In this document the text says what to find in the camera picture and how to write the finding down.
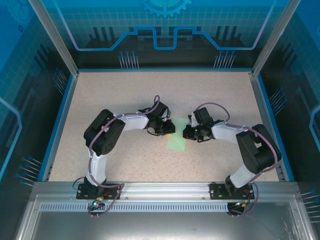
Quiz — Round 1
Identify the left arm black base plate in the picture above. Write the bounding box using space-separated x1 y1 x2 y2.
76 183 122 201

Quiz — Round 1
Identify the slotted grey cable duct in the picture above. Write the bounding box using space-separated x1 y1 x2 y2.
39 202 230 213

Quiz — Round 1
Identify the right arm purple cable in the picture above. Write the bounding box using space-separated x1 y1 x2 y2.
194 102 282 219

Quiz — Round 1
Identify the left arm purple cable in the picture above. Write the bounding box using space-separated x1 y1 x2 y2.
86 94 161 219

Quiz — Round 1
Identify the pale green paper sheet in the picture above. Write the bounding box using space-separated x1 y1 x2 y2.
166 116 190 152

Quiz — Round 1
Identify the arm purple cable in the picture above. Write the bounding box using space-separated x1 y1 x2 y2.
86 94 161 219
194 102 282 219

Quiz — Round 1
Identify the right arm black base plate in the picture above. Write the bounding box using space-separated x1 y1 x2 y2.
209 182 256 201

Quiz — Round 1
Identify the cable connector with green light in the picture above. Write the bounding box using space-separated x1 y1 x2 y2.
91 196 105 209
234 199 251 209

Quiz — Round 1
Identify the blue table side trim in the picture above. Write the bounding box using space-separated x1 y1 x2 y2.
256 73 296 183
36 73 77 183

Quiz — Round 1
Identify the aluminium mounting rail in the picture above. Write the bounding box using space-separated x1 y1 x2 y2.
33 181 301 201

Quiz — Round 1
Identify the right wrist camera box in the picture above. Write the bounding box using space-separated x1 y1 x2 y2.
187 112 199 127

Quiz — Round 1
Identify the aluminium frame post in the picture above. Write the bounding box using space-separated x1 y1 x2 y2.
26 0 80 77
250 0 303 77

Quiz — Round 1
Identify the steel sheet panel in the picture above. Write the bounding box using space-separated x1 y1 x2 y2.
14 194 313 240

